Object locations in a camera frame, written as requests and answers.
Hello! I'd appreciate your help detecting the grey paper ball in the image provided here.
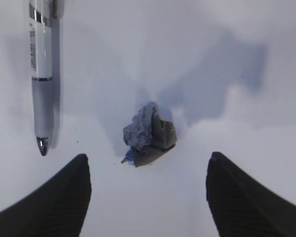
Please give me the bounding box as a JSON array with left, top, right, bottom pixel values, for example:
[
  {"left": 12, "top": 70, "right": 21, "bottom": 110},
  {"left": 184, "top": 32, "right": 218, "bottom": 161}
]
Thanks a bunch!
[{"left": 121, "top": 101, "right": 177, "bottom": 167}]

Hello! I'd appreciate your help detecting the grey grip white pen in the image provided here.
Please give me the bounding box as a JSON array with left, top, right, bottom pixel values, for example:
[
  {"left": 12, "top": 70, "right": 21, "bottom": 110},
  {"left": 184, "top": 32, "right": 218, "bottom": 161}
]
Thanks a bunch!
[{"left": 28, "top": 0, "right": 62, "bottom": 157}]

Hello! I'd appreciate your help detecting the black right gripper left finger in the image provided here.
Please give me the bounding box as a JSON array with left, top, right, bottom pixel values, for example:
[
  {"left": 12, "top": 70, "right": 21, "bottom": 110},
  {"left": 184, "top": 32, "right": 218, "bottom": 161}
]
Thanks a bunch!
[{"left": 0, "top": 154, "right": 92, "bottom": 237}]

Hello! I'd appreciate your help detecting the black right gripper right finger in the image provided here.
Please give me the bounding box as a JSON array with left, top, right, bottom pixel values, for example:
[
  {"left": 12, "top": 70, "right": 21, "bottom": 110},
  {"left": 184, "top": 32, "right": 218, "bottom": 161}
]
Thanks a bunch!
[{"left": 206, "top": 152, "right": 296, "bottom": 237}]

